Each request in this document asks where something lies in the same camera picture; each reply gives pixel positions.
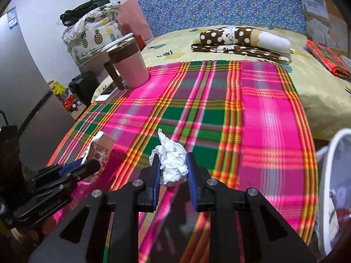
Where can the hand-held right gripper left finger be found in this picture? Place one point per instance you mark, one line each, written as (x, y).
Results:
(156, 175)

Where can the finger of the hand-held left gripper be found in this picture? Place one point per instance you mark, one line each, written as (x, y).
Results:
(85, 169)
(70, 168)

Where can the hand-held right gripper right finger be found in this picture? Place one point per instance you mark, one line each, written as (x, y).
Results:
(192, 180)

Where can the white tissue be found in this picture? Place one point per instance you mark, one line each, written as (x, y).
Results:
(172, 164)

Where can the white brown wrapper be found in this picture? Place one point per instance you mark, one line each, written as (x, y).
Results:
(101, 148)

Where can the white trash bin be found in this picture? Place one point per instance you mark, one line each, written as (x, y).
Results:
(333, 142)

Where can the red and white toy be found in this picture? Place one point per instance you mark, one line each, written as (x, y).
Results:
(71, 104)

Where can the grey refrigerator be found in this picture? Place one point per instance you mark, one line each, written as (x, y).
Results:
(24, 87)

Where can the pink green plaid tablecloth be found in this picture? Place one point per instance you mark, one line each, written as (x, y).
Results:
(214, 109)

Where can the white smartphone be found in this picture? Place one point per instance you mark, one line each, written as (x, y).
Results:
(105, 94)

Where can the black backpack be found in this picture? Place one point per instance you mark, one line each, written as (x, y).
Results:
(83, 87)

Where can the pink mug with brown lid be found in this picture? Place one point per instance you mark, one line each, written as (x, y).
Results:
(131, 68)

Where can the pineapple print bundle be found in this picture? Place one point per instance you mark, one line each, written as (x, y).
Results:
(93, 38)

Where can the yellow pineapple print bed sheet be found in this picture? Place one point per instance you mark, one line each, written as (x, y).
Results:
(315, 101)

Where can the brown polka dot blanket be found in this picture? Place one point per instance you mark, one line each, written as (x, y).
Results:
(233, 39)

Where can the black bag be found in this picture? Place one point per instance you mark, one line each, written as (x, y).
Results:
(82, 9)

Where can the blue floral headboard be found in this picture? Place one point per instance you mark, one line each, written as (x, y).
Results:
(219, 2)

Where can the red plaid folded cloth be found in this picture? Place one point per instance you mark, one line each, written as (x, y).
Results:
(329, 60)

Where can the cardboard box with printed label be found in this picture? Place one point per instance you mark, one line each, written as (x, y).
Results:
(320, 16)

